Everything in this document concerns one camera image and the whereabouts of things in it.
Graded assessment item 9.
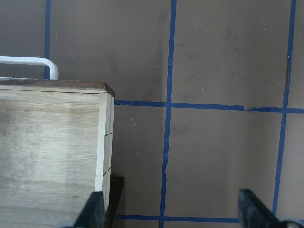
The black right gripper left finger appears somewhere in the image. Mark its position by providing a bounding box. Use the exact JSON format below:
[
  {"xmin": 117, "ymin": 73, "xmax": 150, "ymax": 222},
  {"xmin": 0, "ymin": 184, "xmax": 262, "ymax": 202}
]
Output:
[{"xmin": 75, "ymin": 191, "xmax": 106, "ymax": 228}]

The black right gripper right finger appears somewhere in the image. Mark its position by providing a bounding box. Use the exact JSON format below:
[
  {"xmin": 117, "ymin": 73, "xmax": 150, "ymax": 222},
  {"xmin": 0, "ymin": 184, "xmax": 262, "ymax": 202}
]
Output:
[{"xmin": 237, "ymin": 189, "xmax": 278, "ymax": 228}]

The light wooden drawer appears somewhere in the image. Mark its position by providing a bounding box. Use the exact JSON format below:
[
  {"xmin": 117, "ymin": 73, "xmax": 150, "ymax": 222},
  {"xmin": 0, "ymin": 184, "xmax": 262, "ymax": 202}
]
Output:
[{"xmin": 0, "ymin": 56, "xmax": 115, "ymax": 228}]

